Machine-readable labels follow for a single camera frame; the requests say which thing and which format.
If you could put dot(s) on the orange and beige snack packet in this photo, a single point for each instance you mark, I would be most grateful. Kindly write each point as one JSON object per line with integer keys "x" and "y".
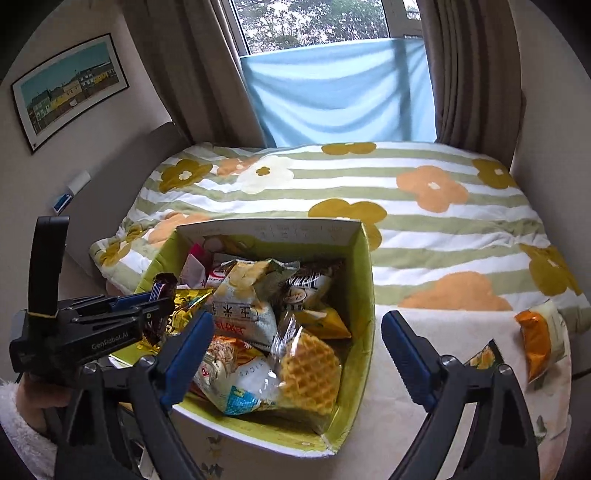
{"x": 535, "y": 341}

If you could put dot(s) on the beige corn snack packet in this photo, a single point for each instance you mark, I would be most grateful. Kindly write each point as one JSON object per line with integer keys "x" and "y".
{"x": 244, "y": 304}

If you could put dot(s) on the light blue cloth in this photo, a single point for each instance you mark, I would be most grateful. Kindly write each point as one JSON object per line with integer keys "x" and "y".
{"x": 337, "y": 92}

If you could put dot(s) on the green striped floral blanket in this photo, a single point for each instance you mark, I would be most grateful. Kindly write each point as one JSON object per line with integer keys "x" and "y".
{"x": 323, "y": 184}

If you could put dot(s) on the white wall switch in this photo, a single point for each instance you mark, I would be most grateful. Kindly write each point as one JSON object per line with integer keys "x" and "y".
{"x": 79, "y": 181}

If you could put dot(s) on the grey bed headboard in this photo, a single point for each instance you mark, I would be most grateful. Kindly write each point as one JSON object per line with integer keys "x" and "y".
{"x": 138, "y": 161}

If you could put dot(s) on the cream patterned tablecloth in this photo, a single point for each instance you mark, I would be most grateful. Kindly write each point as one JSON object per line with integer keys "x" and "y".
{"x": 475, "y": 323}

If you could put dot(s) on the blue and white wall tag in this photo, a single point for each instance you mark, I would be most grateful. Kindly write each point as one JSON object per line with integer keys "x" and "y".
{"x": 62, "y": 204}

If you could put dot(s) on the yellow snack packet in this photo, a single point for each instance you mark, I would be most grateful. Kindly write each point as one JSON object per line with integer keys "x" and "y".
{"x": 323, "y": 323}

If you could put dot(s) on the yellow-green cardboard box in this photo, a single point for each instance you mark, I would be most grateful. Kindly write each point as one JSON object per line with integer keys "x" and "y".
{"x": 360, "y": 323}

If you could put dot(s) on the brown chocolate bar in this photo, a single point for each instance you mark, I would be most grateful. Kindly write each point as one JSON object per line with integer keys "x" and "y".
{"x": 165, "y": 286}

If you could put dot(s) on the dark green snack packet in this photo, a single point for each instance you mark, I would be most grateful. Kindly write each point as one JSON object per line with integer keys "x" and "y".
{"x": 485, "y": 357}

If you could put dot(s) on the window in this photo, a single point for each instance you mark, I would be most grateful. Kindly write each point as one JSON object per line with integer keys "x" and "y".
{"x": 314, "y": 23}

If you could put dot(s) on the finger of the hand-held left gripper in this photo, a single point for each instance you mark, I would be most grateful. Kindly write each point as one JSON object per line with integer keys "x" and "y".
{"x": 129, "y": 302}
{"x": 157, "y": 311}

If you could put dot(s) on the person's left hand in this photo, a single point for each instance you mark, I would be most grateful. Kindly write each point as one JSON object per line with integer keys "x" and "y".
{"x": 39, "y": 397}

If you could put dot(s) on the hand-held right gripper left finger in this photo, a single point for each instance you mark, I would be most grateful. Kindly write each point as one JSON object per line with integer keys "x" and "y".
{"x": 189, "y": 360}

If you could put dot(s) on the clear waffle packet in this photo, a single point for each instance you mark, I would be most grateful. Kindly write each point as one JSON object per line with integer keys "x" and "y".
{"x": 309, "y": 374}

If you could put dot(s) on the brown and white snack packet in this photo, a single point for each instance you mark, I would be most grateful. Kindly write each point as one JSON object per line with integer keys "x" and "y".
{"x": 304, "y": 286}

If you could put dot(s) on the person's left forearm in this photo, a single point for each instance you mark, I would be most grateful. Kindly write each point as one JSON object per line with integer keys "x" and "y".
{"x": 23, "y": 443}

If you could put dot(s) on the beige curtain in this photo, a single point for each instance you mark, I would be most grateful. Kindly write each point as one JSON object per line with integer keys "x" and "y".
{"x": 198, "y": 69}
{"x": 471, "y": 69}

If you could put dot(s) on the orange white blue snack packet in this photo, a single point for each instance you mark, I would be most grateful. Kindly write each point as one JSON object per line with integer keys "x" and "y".
{"x": 240, "y": 378}

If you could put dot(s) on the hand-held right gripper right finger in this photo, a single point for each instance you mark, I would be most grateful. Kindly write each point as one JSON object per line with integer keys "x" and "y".
{"x": 411, "y": 355}

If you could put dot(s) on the framed wall picture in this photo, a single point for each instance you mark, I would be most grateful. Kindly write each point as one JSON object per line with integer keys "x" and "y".
{"x": 69, "y": 92}

